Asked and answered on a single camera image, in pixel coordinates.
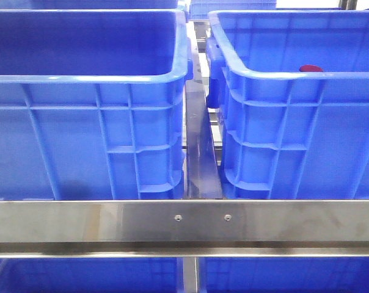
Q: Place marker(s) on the steel rack lower post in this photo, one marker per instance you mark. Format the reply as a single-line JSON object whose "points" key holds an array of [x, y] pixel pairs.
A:
{"points": [[191, 279]]}

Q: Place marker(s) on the blue crate upper left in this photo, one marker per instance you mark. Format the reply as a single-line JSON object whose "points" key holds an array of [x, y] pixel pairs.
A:
{"points": [[91, 104]]}

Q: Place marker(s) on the steel rack centre divider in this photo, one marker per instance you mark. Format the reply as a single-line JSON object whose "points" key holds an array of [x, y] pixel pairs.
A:
{"points": [[203, 181]]}

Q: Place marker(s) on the blue crate lower left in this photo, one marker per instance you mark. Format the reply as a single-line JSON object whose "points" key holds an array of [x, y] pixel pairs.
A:
{"points": [[91, 275]]}

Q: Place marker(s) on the red mushroom push button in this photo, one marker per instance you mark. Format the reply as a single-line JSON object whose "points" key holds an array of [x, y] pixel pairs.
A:
{"points": [[310, 68]]}

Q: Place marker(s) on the blue crate rear left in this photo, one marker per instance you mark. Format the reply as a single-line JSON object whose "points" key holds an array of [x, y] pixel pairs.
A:
{"points": [[92, 4]]}

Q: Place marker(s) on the blue crate rear right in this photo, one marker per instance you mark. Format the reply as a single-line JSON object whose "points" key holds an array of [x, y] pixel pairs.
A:
{"points": [[199, 9]]}

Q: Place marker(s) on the steel rack front rail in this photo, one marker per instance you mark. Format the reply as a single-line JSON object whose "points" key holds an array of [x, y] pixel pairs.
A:
{"points": [[181, 228]]}

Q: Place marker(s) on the blue crate lower right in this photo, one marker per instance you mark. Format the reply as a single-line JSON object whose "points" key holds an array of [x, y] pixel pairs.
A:
{"points": [[279, 274]]}

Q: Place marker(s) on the blue crate upper right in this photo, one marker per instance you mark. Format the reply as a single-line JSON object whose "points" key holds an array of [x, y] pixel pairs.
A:
{"points": [[286, 134]]}

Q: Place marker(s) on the blue crate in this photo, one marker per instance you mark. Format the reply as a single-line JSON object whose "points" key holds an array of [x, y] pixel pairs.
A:
{"points": [[92, 4], [286, 134], [91, 104], [91, 275], [199, 9], [279, 274]]}

